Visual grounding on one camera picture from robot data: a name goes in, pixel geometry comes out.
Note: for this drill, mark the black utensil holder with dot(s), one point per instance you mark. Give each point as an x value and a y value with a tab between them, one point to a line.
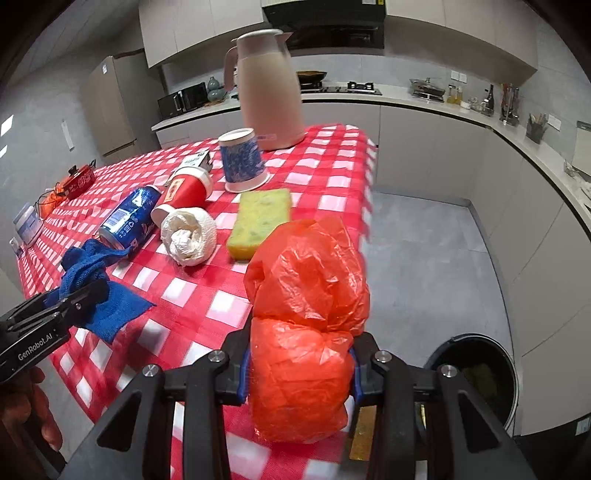
536	127

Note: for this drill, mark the black round trash bin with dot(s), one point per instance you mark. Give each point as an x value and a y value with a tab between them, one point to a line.
488	367

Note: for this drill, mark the red paper cup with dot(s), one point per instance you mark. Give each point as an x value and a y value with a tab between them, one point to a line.
188	187

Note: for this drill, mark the gas stove top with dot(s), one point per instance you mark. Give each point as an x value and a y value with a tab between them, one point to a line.
351	87

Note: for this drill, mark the pink thermos jug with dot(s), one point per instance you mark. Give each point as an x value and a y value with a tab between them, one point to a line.
259	67

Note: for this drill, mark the blue soda can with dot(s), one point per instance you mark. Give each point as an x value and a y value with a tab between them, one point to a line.
129	225

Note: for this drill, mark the orange plastic bag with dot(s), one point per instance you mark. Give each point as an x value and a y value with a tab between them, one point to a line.
310	299

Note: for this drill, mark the white cutting board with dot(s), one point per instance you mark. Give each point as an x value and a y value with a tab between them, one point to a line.
582	153

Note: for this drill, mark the lower counter cabinets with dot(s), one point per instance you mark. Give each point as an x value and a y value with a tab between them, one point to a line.
477	229

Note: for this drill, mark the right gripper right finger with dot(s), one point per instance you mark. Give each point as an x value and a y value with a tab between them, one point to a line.
465	439

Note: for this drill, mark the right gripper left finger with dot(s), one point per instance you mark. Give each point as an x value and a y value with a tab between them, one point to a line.
133	438

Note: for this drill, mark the beige refrigerator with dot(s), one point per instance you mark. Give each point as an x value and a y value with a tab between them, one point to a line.
120	102

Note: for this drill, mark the knife and utensil rack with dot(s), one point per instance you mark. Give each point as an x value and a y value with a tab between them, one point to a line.
510	105

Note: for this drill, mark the blue patterned paper cup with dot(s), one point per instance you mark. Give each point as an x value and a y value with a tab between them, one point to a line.
242	161

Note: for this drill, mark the wooden board on floor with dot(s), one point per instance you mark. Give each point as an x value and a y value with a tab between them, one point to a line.
361	433

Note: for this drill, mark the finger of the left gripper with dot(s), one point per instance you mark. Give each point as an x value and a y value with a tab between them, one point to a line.
36	309
73	307

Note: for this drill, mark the left human hand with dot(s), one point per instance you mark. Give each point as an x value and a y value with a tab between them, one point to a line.
27	400

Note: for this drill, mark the frying pan on stove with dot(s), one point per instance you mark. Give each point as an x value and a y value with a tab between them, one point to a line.
311	79

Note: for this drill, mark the blue cloth rag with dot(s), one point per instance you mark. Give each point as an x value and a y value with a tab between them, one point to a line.
113	305

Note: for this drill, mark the teal ceramic vase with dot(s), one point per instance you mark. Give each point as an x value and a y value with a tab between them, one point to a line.
215	91

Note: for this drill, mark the lidded pot on counter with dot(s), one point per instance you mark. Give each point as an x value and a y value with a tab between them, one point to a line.
425	89

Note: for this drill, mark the black microwave oven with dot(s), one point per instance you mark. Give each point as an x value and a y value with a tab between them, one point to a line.
182	101

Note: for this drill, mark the black range hood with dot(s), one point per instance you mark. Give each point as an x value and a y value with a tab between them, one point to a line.
329	24

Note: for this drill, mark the crumpled white tissue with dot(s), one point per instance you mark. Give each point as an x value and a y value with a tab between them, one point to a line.
189	236

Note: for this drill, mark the red small pot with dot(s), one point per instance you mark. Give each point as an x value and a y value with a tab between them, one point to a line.
78	181

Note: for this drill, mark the upper wall cabinets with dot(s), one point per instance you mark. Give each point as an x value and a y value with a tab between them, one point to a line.
497	39

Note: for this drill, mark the yellow green sponge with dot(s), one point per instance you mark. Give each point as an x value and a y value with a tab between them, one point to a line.
259	213

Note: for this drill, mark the white green milk carton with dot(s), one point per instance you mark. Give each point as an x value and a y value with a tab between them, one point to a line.
201	159

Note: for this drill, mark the orange bag on table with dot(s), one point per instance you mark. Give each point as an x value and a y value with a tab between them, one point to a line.
49	201

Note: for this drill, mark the small clear container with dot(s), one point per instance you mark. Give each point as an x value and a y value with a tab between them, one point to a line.
28	224

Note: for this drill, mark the dark glass bottle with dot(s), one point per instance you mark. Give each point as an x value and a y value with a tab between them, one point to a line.
488	102

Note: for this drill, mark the cooking oil bottle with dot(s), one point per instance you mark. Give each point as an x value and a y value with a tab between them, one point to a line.
455	94

